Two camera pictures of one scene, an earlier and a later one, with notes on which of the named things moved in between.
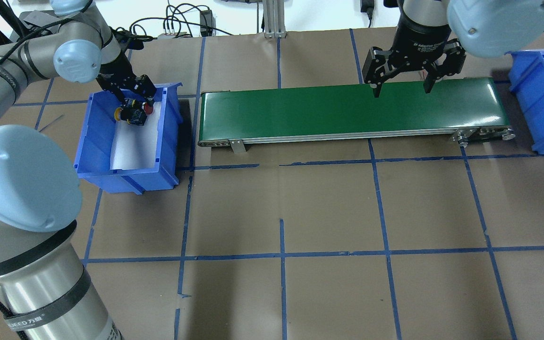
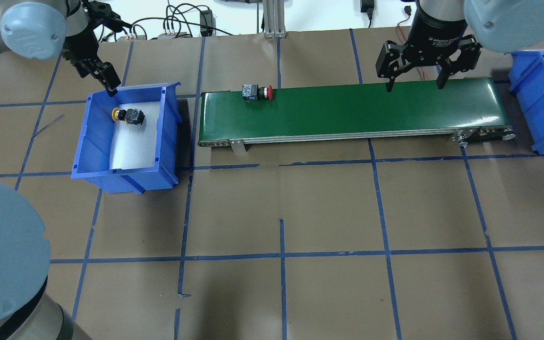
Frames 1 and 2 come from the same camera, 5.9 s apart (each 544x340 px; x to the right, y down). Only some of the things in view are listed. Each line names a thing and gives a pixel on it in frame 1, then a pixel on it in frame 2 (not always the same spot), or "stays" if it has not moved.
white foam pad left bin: [135, 146] stays
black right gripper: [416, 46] → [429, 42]
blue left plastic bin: [112, 155] stays
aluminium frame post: [274, 19] stays
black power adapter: [208, 23] stays
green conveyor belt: [462, 111] stays
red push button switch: [148, 109] → [252, 92]
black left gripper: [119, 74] → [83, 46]
